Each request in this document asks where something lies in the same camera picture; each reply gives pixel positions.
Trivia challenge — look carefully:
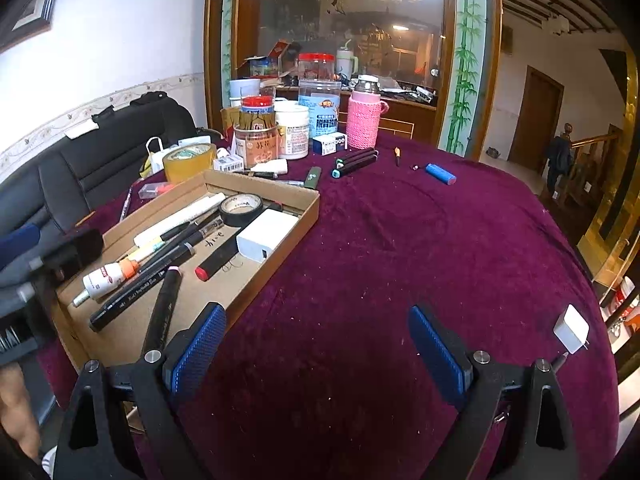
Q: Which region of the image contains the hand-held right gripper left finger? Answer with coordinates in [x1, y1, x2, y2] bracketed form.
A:
[52, 302, 227, 480]

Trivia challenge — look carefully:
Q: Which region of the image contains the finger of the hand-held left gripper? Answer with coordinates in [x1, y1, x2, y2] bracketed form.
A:
[27, 228, 105, 286]
[0, 223, 41, 271]

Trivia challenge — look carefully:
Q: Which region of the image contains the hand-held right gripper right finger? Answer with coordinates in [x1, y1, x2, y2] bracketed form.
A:
[408, 303, 586, 480]

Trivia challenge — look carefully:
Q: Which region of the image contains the white glue tube orange cap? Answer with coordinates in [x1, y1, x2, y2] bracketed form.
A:
[72, 254, 139, 309]

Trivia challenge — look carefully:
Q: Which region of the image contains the black marker pink cap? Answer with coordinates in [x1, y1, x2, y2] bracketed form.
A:
[141, 267, 182, 359]

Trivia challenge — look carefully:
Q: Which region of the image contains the shallow cardboard box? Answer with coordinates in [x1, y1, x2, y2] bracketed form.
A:
[52, 168, 321, 372]

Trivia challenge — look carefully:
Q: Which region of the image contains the black marker grey cap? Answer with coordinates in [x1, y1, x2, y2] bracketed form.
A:
[89, 242, 196, 333]

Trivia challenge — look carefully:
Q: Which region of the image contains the black marker red end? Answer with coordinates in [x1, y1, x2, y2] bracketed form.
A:
[194, 202, 284, 282]

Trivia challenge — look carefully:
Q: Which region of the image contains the white paint marker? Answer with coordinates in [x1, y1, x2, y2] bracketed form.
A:
[133, 192, 227, 249]

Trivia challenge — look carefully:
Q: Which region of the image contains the clear ballpoint pen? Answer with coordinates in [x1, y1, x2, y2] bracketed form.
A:
[150, 219, 224, 261]

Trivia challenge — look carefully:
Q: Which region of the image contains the white charger cube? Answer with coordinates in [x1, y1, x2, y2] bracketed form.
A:
[552, 304, 591, 356]

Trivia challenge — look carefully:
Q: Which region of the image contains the white power bank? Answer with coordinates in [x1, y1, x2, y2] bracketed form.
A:
[235, 208, 301, 264]

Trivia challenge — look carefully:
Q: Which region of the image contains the black tape roll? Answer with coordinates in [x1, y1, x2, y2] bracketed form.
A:
[219, 193, 264, 228]

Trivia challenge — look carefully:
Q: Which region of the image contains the person's left forearm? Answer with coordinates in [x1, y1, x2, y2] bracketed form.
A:
[0, 362, 42, 462]

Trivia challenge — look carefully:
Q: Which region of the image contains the thin dark pen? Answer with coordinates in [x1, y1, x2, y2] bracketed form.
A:
[118, 184, 134, 224]

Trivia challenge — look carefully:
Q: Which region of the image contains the black sofa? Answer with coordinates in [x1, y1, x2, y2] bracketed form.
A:
[0, 90, 201, 261]

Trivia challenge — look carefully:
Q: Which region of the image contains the small red clear case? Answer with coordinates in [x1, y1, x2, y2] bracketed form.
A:
[138, 182, 176, 200]

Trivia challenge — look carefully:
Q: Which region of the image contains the yellow packing tape roll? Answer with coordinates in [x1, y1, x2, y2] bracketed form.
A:
[163, 142, 218, 185]

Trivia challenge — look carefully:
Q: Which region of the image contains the blue battery pack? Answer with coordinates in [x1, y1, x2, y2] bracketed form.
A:
[409, 162, 458, 186]

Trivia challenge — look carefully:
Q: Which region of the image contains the small barcode box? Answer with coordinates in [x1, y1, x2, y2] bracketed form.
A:
[212, 154, 245, 173]

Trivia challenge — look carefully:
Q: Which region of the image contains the white cup red label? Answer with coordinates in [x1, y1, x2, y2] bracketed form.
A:
[612, 277, 639, 311]

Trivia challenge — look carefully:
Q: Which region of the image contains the white eraser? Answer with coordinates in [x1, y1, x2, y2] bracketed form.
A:
[249, 158, 290, 175]

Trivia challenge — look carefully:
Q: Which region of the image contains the black marker teal cap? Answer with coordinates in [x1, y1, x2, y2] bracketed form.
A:
[331, 154, 380, 180]

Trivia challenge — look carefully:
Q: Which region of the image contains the black double-ended marker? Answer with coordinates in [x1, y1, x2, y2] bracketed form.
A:
[334, 150, 379, 170]
[336, 147, 378, 163]

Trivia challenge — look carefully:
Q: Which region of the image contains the clear jar orange label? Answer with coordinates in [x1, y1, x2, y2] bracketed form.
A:
[233, 94, 280, 170]

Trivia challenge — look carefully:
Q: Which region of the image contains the wooden stair railing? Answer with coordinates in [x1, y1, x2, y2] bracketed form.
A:
[542, 124, 624, 211]

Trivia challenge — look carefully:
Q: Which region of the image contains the small blue white box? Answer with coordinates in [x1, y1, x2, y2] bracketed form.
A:
[312, 131, 348, 156]

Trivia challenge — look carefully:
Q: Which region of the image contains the pale upturned cup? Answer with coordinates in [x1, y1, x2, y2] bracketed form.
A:
[228, 77, 262, 109]

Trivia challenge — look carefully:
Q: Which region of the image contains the white plastic jar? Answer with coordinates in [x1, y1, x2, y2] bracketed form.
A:
[274, 101, 311, 160]

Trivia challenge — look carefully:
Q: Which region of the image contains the pink knitted bottle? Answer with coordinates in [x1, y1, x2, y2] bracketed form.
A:
[346, 74, 390, 151]

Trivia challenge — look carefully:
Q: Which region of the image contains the gold pillar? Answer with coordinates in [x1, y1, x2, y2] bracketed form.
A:
[577, 44, 640, 281]

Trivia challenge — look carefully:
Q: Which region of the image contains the wooden door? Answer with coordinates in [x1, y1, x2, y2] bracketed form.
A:
[507, 64, 565, 171]

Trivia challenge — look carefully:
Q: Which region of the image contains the plastic jar blue label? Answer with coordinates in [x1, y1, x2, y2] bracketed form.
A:
[297, 79, 342, 141]

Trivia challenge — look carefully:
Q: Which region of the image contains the colourful small carton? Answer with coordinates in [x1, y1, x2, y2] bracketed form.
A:
[249, 57, 279, 79]

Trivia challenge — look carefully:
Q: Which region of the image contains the bamboo painted panel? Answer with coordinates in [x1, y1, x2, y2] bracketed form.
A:
[442, 0, 489, 154]

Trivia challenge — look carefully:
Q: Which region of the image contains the white green tumbler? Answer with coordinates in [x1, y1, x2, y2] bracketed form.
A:
[335, 48, 359, 79]

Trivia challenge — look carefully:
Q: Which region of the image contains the clear jar red lid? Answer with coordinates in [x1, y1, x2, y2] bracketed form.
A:
[297, 52, 336, 84]

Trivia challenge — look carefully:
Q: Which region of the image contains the wood-framed glass partition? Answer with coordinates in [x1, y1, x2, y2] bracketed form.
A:
[203, 0, 501, 159]

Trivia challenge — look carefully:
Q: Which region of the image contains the dark picture frame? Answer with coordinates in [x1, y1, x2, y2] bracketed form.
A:
[0, 0, 66, 54]

